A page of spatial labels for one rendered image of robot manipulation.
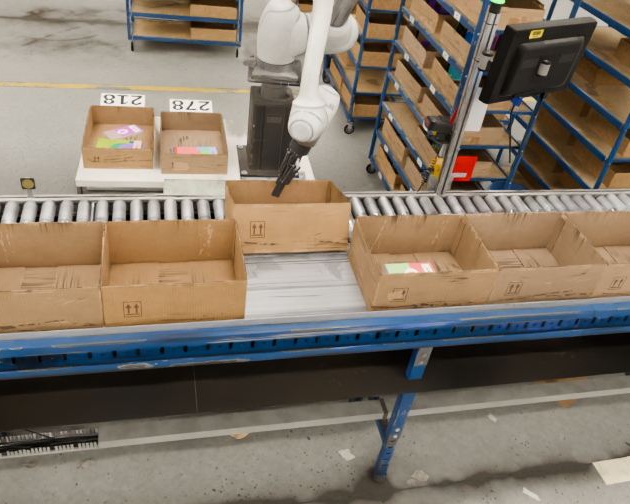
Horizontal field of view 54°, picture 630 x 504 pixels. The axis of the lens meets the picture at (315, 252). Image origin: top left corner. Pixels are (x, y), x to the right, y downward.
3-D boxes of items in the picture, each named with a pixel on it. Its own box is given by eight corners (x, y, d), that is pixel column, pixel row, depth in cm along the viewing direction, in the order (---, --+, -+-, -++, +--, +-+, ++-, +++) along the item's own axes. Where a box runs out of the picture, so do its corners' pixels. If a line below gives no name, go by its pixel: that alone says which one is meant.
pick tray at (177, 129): (221, 131, 296) (222, 112, 290) (228, 174, 267) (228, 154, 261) (160, 130, 289) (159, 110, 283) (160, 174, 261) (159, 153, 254)
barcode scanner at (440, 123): (417, 134, 266) (426, 112, 260) (442, 138, 270) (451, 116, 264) (423, 141, 261) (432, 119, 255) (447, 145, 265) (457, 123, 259)
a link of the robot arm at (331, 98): (300, 115, 218) (290, 125, 207) (321, 77, 210) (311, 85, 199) (327, 131, 218) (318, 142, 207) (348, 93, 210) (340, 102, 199)
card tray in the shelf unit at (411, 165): (403, 168, 373) (407, 154, 367) (449, 168, 381) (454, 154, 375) (426, 207, 343) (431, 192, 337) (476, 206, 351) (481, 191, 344)
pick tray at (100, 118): (155, 126, 291) (154, 107, 285) (153, 169, 263) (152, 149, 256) (91, 124, 285) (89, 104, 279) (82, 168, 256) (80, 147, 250)
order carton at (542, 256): (546, 248, 232) (563, 211, 221) (588, 302, 210) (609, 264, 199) (449, 251, 222) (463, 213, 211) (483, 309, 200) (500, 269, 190)
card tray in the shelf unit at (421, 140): (413, 139, 361) (417, 124, 355) (461, 141, 368) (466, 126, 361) (435, 177, 330) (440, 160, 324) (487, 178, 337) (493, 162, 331)
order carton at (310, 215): (327, 222, 237) (330, 179, 231) (348, 250, 210) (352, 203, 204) (224, 224, 228) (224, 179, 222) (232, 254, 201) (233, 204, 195)
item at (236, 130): (297, 127, 316) (297, 121, 314) (316, 190, 272) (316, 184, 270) (91, 119, 295) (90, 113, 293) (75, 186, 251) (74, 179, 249)
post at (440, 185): (444, 203, 288) (505, 10, 233) (448, 209, 284) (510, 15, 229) (420, 203, 285) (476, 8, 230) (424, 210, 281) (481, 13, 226)
